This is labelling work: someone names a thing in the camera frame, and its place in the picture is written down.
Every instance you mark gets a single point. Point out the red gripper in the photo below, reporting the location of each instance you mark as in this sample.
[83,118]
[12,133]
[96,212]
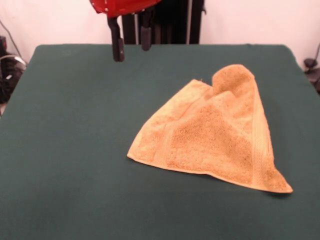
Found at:
[120,7]

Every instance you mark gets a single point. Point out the tan terry towel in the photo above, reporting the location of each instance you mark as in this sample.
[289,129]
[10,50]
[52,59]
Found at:
[212,135]

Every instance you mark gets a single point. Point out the black equipment pile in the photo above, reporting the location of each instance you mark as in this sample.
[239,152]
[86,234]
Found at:
[10,77]

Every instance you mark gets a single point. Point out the dark green table cloth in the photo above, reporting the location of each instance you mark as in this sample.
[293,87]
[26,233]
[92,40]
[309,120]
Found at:
[75,162]

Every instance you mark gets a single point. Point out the black floor device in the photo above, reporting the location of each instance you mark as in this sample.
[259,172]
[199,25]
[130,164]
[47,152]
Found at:
[311,67]

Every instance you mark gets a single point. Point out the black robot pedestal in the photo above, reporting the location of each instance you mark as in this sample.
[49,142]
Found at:
[175,22]

